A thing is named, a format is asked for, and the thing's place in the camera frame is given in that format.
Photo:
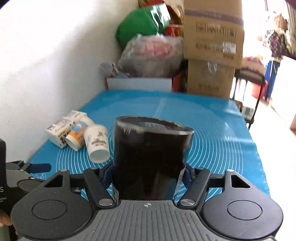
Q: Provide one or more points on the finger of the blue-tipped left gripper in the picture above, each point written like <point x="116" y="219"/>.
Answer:
<point x="38" y="168"/>

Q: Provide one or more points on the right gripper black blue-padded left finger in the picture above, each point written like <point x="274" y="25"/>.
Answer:
<point x="97" y="181"/>

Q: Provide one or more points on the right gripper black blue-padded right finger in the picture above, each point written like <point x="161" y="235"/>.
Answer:
<point x="196" y="182"/>

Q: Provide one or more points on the black cylindrical cup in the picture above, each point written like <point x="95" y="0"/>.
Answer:
<point x="149" y="158"/>

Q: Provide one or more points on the white printed paper cup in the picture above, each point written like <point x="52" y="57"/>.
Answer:
<point x="97" y="144"/>

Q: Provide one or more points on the white printed carton box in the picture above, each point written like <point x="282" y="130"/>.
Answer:
<point x="76" y="121"/>

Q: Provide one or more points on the blue silicone baking mat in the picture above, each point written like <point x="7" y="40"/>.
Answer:
<point x="221" y="142"/>

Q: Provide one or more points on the lower cardboard box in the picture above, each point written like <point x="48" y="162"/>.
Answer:
<point x="209" y="79"/>

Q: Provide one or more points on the cardboard box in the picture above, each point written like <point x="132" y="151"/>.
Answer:
<point x="209" y="79"/>
<point x="214" y="31"/>

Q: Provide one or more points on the white flat board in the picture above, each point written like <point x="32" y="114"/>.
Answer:
<point x="146" y="84"/>

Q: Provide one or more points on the red plastic bucket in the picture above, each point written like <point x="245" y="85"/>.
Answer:
<point x="256" y="90"/>

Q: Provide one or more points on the black wheeled utility cart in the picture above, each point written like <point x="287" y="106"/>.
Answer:
<point x="247" y="104"/>

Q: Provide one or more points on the blue plastic barrel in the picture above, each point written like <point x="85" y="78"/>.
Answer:
<point x="270" y="76"/>

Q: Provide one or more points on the clear plastic bag red contents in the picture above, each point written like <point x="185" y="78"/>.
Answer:
<point x="154" y="56"/>

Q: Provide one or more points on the upper cardboard box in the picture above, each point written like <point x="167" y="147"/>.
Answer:
<point x="214" y="31"/>

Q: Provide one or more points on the purple floral bag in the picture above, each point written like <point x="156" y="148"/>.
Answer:
<point x="280" y="41"/>

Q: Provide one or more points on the green plastic bag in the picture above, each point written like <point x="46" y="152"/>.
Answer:
<point x="146" y="21"/>

